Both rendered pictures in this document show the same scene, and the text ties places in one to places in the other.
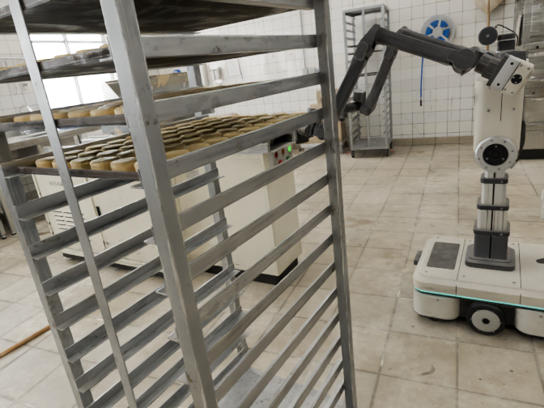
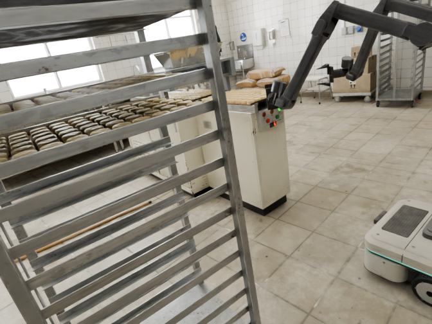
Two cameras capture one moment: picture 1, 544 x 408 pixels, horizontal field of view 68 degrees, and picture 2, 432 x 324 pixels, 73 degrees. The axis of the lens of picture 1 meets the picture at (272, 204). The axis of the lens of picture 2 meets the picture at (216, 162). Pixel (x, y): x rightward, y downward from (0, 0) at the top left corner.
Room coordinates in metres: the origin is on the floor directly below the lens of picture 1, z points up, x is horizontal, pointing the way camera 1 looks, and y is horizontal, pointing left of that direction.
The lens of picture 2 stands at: (0.29, -0.48, 1.30)
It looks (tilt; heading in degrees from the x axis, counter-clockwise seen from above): 22 degrees down; 23
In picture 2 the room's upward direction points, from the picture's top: 10 degrees counter-clockwise
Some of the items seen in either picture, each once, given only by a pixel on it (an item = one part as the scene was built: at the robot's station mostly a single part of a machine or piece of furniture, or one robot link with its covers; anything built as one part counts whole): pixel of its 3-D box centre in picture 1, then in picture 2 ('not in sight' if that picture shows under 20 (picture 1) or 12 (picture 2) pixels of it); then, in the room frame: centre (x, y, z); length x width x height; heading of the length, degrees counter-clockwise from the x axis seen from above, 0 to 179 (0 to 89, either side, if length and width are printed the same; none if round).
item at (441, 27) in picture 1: (436, 61); not in sight; (5.42, -2.35, 1.10); 0.41 x 0.17 x 1.10; 64
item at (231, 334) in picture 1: (276, 286); (151, 251); (0.84, 0.01, 0.78); 0.64 x 0.03 x 0.03; 146
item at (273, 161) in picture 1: (281, 159); (270, 117); (2.30, -0.09, 0.77); 0.24 x 0.04 x 0.14; 148
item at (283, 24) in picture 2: (233, 66); (285, 29); (6.81, 0.33, 1.37); 0.27 x 0.02 x 0.40; 64
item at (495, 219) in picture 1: (490, 240); not in sight; (1.74, -1.02, 0.36); 0.13 x 0.13 x 0.40; 59
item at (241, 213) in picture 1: (238, 206); (241, 150); (2.49, 0.22, 0.45); 0.70 x 0.34 x 0.90; 58
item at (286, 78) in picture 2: not in sight; (274, 80); (6.22, 0.53, 0.47); 0.72 x 0.42 x 0.17; 159
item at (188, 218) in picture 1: (261, 176); (125, 167); (0.84, 0.01, 1.05); 0.64 x 0.03 x 0.03; 146
